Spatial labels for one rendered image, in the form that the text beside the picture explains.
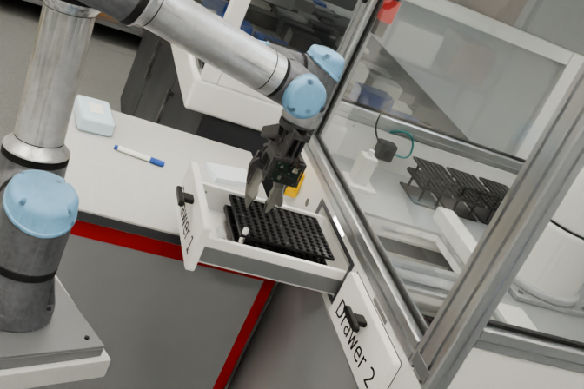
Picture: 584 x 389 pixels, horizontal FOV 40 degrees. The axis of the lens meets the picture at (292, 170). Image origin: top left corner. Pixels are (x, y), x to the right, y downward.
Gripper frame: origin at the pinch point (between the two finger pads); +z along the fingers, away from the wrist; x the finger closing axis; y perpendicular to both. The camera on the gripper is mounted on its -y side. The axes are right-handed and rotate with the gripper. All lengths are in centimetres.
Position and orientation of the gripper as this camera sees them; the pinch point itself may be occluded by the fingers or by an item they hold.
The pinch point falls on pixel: (257, 202)
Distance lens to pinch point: 167.2
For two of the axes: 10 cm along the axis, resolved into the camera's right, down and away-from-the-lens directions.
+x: 9.0, 2.7, 3.5
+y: 2.0, 4.6, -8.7
